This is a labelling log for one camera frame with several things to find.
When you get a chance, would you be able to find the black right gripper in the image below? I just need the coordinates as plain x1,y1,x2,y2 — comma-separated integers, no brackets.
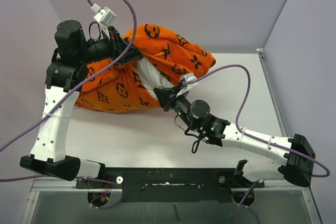
155,84,197,131

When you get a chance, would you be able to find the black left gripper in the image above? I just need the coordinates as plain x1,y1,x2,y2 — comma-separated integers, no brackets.
76,25,142,66

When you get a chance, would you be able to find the white pillow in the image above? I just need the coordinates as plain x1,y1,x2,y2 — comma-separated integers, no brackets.
133,57,173,101

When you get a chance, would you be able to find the orange patterned plush pillowcase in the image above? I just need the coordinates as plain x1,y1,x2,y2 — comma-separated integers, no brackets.
75,24,216,113

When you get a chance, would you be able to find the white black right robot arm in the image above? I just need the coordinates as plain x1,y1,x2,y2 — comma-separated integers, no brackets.
154,87,316,187

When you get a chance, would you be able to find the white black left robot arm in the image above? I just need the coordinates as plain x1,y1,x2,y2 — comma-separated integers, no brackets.
20,20,142,188

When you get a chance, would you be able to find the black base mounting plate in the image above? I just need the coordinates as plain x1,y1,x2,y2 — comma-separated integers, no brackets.
76,168,252,203

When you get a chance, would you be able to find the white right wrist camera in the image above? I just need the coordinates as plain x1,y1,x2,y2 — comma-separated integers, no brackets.
176,73,198,97

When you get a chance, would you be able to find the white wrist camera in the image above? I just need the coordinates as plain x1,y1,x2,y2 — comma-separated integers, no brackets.
91,3,116,28
176,73,198,97

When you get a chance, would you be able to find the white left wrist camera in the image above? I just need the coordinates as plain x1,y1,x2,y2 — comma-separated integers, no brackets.
91,3,116,28

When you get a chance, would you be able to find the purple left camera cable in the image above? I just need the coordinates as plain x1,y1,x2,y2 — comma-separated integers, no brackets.
0,0,138,210

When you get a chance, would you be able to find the purple camera cable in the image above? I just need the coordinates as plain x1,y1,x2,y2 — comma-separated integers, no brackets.
0,0,138,210
183,64,330,224

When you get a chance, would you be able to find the aluminium frame rail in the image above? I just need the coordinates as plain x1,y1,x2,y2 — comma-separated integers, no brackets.
20,176,87,224

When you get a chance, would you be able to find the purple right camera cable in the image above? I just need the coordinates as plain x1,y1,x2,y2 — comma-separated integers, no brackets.
183,64,330,224

